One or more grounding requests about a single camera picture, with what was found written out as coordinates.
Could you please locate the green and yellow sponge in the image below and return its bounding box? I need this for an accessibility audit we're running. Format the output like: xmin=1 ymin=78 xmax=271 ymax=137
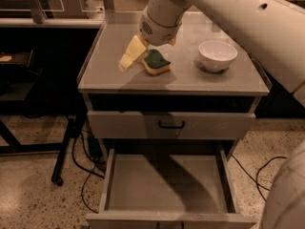
xmin=142 ymin=49 xmax=172 ymax=75

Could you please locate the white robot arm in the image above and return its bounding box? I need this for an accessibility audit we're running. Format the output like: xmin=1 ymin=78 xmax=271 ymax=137
xmin=136 ymin=0 xmax=305 ymax=229

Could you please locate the grey drawer cabinet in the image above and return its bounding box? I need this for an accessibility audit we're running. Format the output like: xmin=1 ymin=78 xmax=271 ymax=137
xmin=76 ymin=0 xmax=273 ymax=229

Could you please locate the closed grey upper drawer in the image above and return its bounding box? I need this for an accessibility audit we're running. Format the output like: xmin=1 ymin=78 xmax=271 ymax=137
xmin=88 ymin=111 xmax=255 ymax=140

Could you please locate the open grey middle drawer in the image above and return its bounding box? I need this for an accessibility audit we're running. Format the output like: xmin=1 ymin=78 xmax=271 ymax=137
xmin=87 ymin=148 xmax=256 ymax=229

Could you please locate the white ceramic bowl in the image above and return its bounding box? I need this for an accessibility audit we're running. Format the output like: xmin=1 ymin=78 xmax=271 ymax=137
xmin=198 ymin=40 xmax=237 ymax=73

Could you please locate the white horizontal rail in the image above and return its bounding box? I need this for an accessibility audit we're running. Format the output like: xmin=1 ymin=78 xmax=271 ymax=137
xmin=0 ymin=18 xmax=102 ymax=29

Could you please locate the black drawer handle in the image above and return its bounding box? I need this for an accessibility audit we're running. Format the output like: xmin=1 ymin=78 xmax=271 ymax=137
xmin=158 ymin=120 xmax=185 ymax=130

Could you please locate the black table frame left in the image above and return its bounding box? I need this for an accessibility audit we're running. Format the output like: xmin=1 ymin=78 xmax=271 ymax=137
xmin=0 ymin=51 xmax=73 ymax=186

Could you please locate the black floor cable left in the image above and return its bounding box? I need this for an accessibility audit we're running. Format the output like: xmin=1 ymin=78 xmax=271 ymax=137
xmin=71 ymin=129 xmax=107 ymax=214

